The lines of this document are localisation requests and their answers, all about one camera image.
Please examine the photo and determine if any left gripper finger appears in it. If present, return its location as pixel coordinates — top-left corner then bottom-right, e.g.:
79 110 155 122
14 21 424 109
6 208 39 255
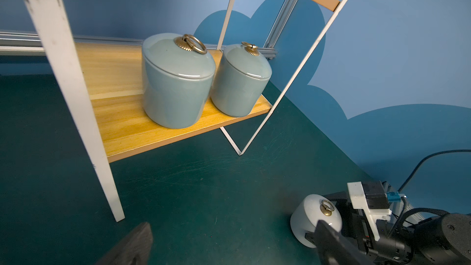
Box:
96 222 153 265

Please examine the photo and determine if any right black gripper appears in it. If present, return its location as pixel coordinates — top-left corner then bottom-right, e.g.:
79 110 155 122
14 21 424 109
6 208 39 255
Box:
314 191 413 265

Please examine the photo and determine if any white tea canister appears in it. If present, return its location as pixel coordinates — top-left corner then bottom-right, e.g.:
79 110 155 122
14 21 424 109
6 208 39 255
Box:
290 195 342 248

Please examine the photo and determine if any grey-blue tea canister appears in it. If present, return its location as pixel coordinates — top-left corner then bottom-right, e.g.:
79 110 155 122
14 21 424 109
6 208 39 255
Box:
210 42 272 117
142 33 216 129

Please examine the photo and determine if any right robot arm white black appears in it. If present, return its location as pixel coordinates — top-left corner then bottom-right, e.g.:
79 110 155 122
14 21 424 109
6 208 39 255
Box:
304 192 471 265

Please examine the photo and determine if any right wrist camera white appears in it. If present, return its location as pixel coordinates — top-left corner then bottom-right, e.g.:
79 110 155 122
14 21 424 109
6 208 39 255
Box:
347 181 403 241

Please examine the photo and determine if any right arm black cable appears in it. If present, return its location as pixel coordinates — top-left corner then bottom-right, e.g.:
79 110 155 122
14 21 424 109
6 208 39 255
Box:
389 148 471 229

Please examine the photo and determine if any right aluminium frame post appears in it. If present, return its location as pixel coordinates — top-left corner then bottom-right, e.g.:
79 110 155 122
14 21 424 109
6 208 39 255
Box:
264 0 298 49

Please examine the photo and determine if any rear aluminium frame bar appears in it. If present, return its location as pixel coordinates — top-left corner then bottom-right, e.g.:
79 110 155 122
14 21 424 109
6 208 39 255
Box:
1 31 278 60

